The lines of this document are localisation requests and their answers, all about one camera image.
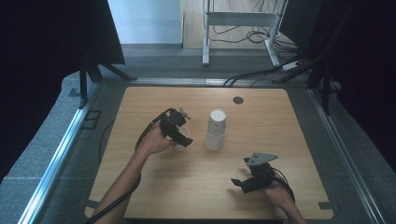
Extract aluminium floor rail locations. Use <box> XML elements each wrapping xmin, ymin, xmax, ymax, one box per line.
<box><xmin>17</xmin><ymin>81</ymin><xmax>101</xmax><ymax>224</ymax></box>
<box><xmin>307</xmin><ymin>88</ymin><xmax>388</xmax><ymax>224</ymax></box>

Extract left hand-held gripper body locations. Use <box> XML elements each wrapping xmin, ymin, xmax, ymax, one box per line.
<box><xmin>159</xmin><ymin>107</ymin><xmax>191</xmax><ymax>142</ymax></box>

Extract tangle of black floor cables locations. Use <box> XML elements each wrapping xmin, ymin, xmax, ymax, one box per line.
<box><xmin>208</xmin><ymin>23</ymin><xmax>300</xmax><ymax>54</ymax></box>

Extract black tripod legs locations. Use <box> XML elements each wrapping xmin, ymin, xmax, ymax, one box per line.
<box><xmin>78</xmin><ymin>54</ymin><xmax>138</xmax><ymax>109</ymax></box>

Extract person's left hand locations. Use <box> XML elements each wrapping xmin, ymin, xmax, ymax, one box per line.
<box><xmin>135</xmin><ymin>123</ymin><xmax>177</xmax><ymax>157</ymax></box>

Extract long black floor cables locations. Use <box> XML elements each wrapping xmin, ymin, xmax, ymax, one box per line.
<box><xmin>221</xmin><ymin>55</ymin><xmax>301</xmax><ymax>89</ymax></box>

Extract white metal stand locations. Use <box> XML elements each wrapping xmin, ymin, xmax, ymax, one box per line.
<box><xmin>202</xmin><ymin>0</ymin><xmax>290</xmax><ymax>67</ymax></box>

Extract black curtain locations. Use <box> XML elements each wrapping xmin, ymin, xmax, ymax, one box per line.
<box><xmin>279</xmin><ymin>0</ymin><xmax>396</xmax><ymax>173</ymax></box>
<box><xmin>0</xmin><ymin>0</ymin><xmax>126</xmax><ymax>185</ymax></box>

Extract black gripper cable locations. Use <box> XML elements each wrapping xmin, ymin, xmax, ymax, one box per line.
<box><xmin>83</xmin><ymin>107</ymin><xmax>176</xmax><ymax>224</ymax></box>
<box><xmin>271</xmin><ymin>167</ymin><xmax>296</xmax><ymax>204</ymax></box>

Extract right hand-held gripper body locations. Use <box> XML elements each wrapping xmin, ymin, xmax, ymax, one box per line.
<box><xmin>243</xmin><ymin>151</ymin><xmax>279</xmax><ymax>191</ymax></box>

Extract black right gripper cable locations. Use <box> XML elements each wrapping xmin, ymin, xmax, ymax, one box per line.
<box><xmin>271</xmin><ymin>167</ymin><xmax>296</xmax><ymax>204</ymax></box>

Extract person's right hand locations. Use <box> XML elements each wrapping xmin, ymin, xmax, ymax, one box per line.
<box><xmin>261</xmin><ymin>178</ymin><xmax>296</xmax><ymax>210</ymax></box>

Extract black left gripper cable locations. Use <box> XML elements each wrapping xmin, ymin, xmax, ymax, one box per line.
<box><xmin>83</xmin><ymin>107</ymin><xmax>176</xmax><ymax>224</ymax></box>

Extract white power strip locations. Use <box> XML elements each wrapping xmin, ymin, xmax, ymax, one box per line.
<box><xmin>281</xmin><ymin>60</ymin><xmax>303</xmax><ymax>72</ymax></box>

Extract black slanted stand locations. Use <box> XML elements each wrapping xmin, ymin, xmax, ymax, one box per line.
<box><xmin>273</xmin><ymin>0</ymin><xmax>359</xmax><ymax>117</ymax></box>

